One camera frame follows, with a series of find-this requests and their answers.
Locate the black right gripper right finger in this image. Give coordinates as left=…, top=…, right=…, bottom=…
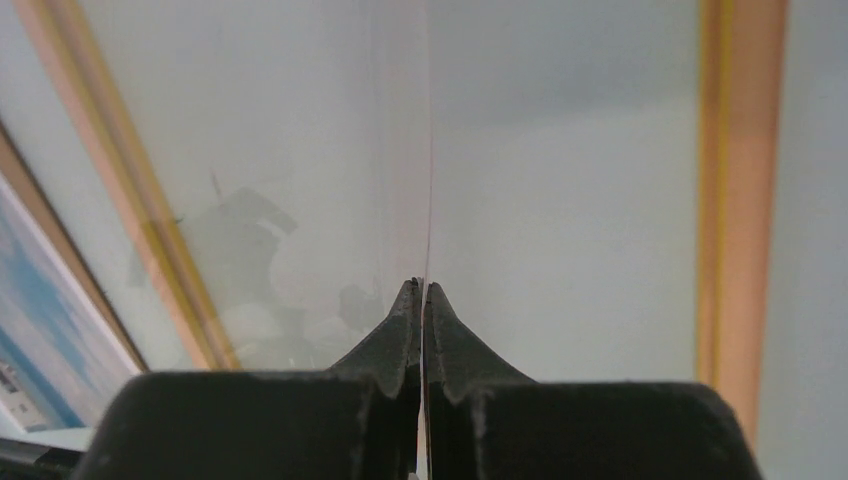
left=422, top=283, right=762, bottom=479

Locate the building and sky photo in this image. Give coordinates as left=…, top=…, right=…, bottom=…
left=1, top=180, right=141, bottom=428

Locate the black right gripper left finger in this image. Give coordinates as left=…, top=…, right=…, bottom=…
left=73, top=279, right=422, bottom=479

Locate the yellow wooden picture frame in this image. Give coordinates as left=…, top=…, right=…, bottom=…
left=15, top=1, right=788, bottom=444

